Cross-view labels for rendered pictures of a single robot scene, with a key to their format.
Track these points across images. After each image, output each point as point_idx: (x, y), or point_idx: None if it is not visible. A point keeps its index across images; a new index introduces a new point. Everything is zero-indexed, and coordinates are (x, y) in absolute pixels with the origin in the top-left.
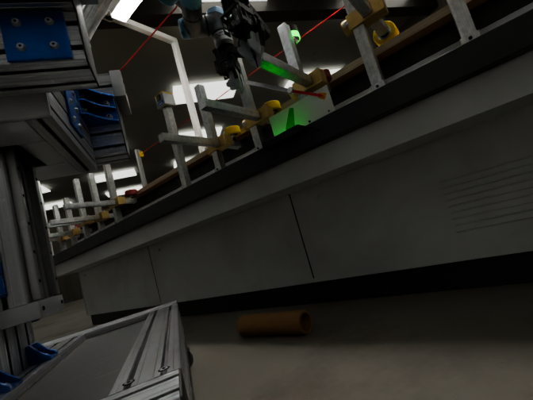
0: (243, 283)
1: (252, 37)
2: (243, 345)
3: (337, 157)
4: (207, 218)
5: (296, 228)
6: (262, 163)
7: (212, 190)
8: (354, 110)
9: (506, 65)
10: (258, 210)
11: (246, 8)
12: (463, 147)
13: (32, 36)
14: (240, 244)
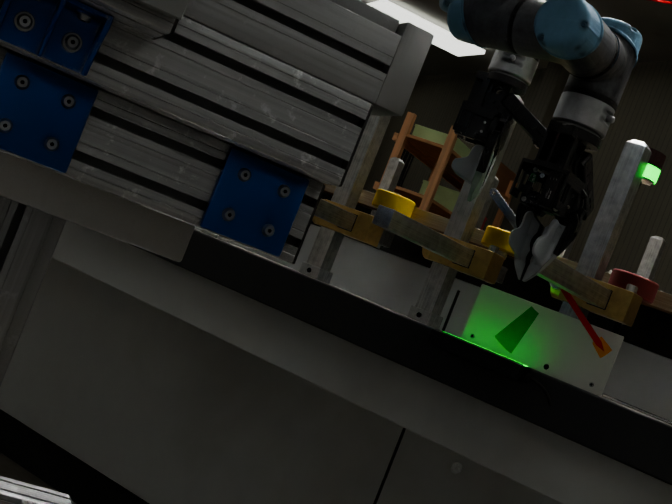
0: (179, 496)
1: (548, 234)
2: None
3: (543, 470)
4: (212, 334)
5: (371, 491)
6: (405, 355)
7: (268, 300)
8: (630, 432)
9: None
10: (324, 389)
11: (575, 183)
12: None
13: (251, 204)
14: (235, 417)
